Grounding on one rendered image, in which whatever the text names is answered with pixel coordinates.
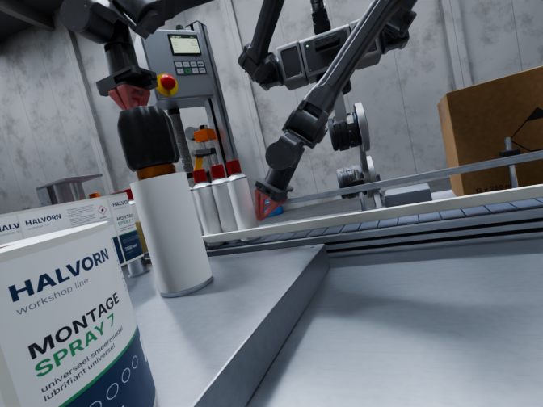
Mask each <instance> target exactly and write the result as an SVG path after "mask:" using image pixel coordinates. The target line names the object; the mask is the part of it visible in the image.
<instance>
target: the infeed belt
mask: <svg viewBox="0 0 543 407"><path fill-rule="evenodd" d="M536 208H543V197H542V198H536V199H525V200H519V201H513V202H507V203H496V204H490V205H484V206H477V207H471V208H461V209H455V210H448V211H442V212H432V213H426V214H419V216H418V215H413V216H403V217H399V219H398V217H397V218H390V219H384V220H374V221H367V222H361V223H355V224H345V225H338V226H332V227H326V228H320V229H309V230H303V231H297V232H291V233H280V234H274V235H268V236H262V237H261V238H260V239H258V240H257V241H252V242H247V243H242V242H241V241H240V242H239V243H235V244H231V245H226V244H224V245H221V246H218V247H214V248H208V246H205V249H206V250H218V249H224V248H230V247H237V246H244V245H256V244H263V243H269V242H276V241H287V240H294V239H301V238H307V237H320V236H326V235H332V234H339V233H351V232H358V231H364V230H371V229H383V228H389V227H396V226H403V225H409V224H422V223H427V222H434V221H441V220H453V219H460V218H466V217H473V216H485V215H491V214H498V213H505V212H517V211H523V210H529V209H536Z"/></svg>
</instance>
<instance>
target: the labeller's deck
mask: <svg viewBox="0 0 543 407"><path fill-rule="evenodd" d="M208 262H209V265H210V268H211V272H212V274H213V280H212V282H211V283H209V284H208V285H207V286H205V287H203V288H201V289H200V290H197V291H195V292H192V293H189V294H186V295H183V296H177V297H171V298H166V297H163V296H160V294H159V288H158V283H157V280H156V277H155V274H154V269H153V265H152V263H150V264H146V265H147V268H149V269H150V271H149V272H148V273H147V274H144V275H141V276H138V277H135V278H129V277H128V275H129V270H128V267H127V266H122V267H121V270H122V272H123V276H124V281H125V283H126V287H127V289H128V294H129V297H130V300H131V303H132V307H133V311H134V314H135V318H136V320H137V325H138V329H139V331H140V334H141V339H142V342H143V345H144V348H145V353H146V356H147V359H148V362H149V367H150V370H151V373H152V376H153V379H154V384H155V387H156V391H157V404H156V407H245V406H246V404H247V402H248V401H249V400H250V398H251V396H252V395H253V393H254V391H255V389H256V388H257V387H258V385H259V383H260V381H261V380H262V378H263V377H264V375H265V373H266V372H267V370H268V368H269V367H270V366H271V364H272V362H273V360H274V358H275V357H276V356H277V354H278V352H279V351H280V348H281V347H282V346H283V344H284V342H285V341H286V339H287V337H288V336H289V334H290V333H291V331H292V329H293V327H294V326H295V324H296V323H297V321H298V319H299V318H300V316H301V314H302V313H303V312H304V310H305V308H306V306H307V304H308V303H309V301H310V300H311V298H312V297H313V295H314V293H315V292H316V290H317V289H318V286H319V285H320V283H321V282H322V280H323V279H324V277H325V275H326V273H327V272H328V270H329V269H330V263H329V259H328V255H327V252H326V245H325V244H317V245H304V246H297V247H289V248H283V249H275V250H262V251H255V252H248V253H240V254H227V255H220V256H212V257H208Z"/></svg>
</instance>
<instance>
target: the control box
mask: <svg viewBox="0 0 543 407"><path fill-rule="evenodd" d="M167 34H184V35H197V37H198V41H199V45H200V51H201V54H202V55H183V56H173V54H172V51H171V47H170V41H169V38H168V35H167ZM134 48H135V52H136V55H137V60H138V64H139V67H141V68H143V69H147V70H150V71H153V72H155V73H156V74H157V78H158V80H157V81H158V87H156V88H154V89H152V90H150V97H149V105H150V106H158V107H159V108H161V109H163V110H164V111H165V110H170V109H173V108H178V109H182V108H191V107H204V101H205V100H207V99H211V98H212V97H213V95H214V92H213V86H212V83H211V79H210V76H209V71H208V66H207V62H206V59H205V55H204V50H203V46H202V43H201V39H200V33H199V32H198V31H180V30H156V31H155V33H154V34H153V35H152V34H151V33H150V35H149V36H148V38H147V39H146V40H145V39H144V38H142V37H141V36H139V35H138V34H137V36H136V39H135V44H134ZM173 61H204V63H205V67H206V70H207V74H197V75H177V74H176V71H175V65H174V62H173ZM164 74H169V75H171V76H172V77H173V78H174V79H175V82H176V84H175V87H174V88H173V89H172V90H166V89H165V88H163V87H162V85H161V83H160V79H161V77H162V75H164Z"/></svg>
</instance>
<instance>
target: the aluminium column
mask: <svg viewBox="0 0 543 407"><path fill-rule="evenodd" d="M185 28H186V31H198V32H199V33H200V39H201V43H202V46H203V50H204V55H205V59H206V62H207V66H208V71H209V76H210V79H211V83H212V86H213V92H214V95H213V97H212V98H211V99H207V100H205V101H204V106H205V110H206V113H207V117H208V122H209V126H210V128H211V129H214V132H215V135H216V139H215V140H213V142H214V145H215V149H216V152H217V158H218V161H219V165H220V164H222V165H223V166H224V170H225V175H226V176H225V177H226V178H228V177H229V174H228V170H227V167H226V162H229V161H233V160H238V154H237V150H236V146H235V143H234V137H233V133H232V130H231V127H230V123H229V117H228V113H227V110H226V106H225V100H224V96H223V93H222V89H221V84H220V80H219V77H218V73H217V67H216V63H215V60H214V56H213V51H212V47H211V43H210V39H209V36H208V30H207V26H206V25H205V24H203V23H201V22H200V21H198V20H196V21H195V22H193V23H190V24H188V25H187V26H186V27H185Z"/></svg>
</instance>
